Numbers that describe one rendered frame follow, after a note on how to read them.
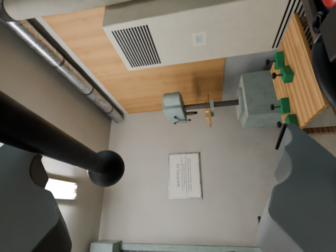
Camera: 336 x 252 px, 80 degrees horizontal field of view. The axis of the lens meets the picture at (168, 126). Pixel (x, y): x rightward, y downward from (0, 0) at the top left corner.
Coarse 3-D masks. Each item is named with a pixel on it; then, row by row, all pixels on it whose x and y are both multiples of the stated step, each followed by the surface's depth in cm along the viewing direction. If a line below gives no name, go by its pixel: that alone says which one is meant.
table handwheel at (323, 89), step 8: (312, 48) 31; (320, 48) 29; (312, 56) 30; (320, 56) 29; (312, 64) 30; (320, 64) 29; (328, 64) 28; (320, 72) 29; (328, 72) 28; (320, 80) 29; (328, 80) 28; (320, 88) 29; (328, 88) 28; (328, 96) 28
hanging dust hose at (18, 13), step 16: (16, 0) 145; (32, 0) 142; (48, 0) 141; (64, 0) 140; (80, 0) 140; (96, 0) 139; (112, 0) 139; (128, 0) 142; (16, 16) 152; (32, 16) 152
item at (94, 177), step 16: (0, 96) 6; (0, 112) 6; (16, 112) 6; (32, 112) 7; (0, 128) 6; (16, 128) 6; (32, 128) 7; (48, 128) 8; (16, 144) 7; (32, 144) 7; (48, 144) 8; (64, 144) 9; (80, 144) 11; (64, 160) 10; (80, 160) 12; (96, 160) 14; (112, 160) 18; (96, 176) 18; (112, 176) 18
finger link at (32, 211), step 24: (0, 168) 7; (24, 168) 7; (0, 192) 7; (24, 192) 7; (48, 192) 7; (0, 216) 6; (24, 216) 6; (48, 216) 6; (0, 240) 5; (24, 240) 5; (48, 240) 5
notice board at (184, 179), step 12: (168, 156) 300; (180, 156) 296; (192, 156) 293; (168, 168) 293; (180, 168) 290; (192, 168) 286; (168, 180) 287; (180, 180) 284; (192, 180) 280; (168, 192) 281; (180, 192) 278; (192, 192) 274
